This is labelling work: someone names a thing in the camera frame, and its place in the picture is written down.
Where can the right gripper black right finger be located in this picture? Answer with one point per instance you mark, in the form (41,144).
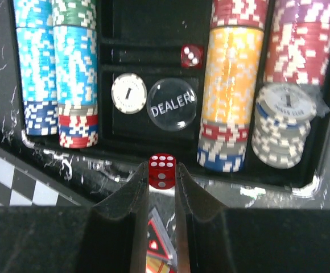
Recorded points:
(214,238)

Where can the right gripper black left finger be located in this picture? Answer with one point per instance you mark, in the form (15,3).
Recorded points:
(108,237)

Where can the triangular all-in marker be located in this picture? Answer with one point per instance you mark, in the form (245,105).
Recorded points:
(159,245)

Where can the red die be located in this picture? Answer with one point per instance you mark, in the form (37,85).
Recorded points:
(191,56)
(162,171)

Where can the black white chess board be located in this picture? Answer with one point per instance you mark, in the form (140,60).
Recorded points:
(19,187)

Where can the black poker set case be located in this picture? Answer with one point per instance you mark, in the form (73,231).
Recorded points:
(145,38)

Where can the red playing card deck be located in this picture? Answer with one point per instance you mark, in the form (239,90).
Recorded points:
(155,265)

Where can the grey dealer button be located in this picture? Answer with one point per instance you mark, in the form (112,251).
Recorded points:
(171,104)

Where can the white single chip in case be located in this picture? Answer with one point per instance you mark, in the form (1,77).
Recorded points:
(129,93)

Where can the red die in case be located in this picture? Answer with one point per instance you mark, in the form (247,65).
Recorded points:
(191,56)

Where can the red yellow chip column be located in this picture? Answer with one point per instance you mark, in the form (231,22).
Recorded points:
(233,55)

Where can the green blue chip column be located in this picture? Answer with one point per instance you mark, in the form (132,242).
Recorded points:
(75,41)

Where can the purple red chip column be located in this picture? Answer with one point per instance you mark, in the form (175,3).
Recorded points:
(296,63)

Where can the light blue chip column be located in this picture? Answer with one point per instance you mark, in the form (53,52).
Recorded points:
(34,35)

